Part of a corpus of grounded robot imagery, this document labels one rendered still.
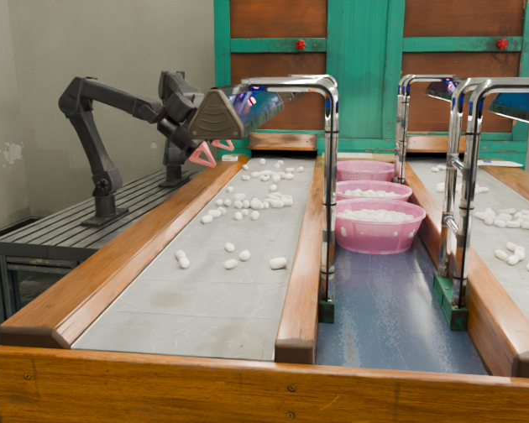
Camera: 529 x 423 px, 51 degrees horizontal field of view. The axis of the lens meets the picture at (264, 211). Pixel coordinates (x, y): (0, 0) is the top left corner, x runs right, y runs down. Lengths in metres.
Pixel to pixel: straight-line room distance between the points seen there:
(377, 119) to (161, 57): 1.65
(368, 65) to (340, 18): 0.23
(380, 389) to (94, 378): 0.40
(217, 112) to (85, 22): 3.17
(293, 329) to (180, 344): 0.17
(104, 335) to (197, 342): 0.15
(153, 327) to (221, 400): 0.17
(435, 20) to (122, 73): 2.05
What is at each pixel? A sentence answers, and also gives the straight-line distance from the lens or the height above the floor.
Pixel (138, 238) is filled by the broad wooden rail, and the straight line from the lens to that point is 1.30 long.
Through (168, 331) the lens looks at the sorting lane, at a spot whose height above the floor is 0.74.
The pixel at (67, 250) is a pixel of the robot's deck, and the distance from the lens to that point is 1.62.
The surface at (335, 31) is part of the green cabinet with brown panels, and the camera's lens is 2.52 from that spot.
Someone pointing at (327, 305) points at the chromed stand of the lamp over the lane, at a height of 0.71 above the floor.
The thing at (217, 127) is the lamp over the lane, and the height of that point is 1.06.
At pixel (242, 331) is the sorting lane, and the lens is 0.89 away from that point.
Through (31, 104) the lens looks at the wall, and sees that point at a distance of 4.17.
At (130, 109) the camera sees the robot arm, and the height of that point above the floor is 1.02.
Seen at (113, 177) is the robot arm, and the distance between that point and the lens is 1.82.
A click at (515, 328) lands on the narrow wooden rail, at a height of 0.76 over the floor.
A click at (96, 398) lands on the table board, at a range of 0.89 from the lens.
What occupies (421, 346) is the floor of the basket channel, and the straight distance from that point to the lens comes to 1.03.
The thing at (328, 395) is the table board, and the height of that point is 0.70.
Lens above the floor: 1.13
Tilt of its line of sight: 14 degrees down
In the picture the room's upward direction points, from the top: straight up
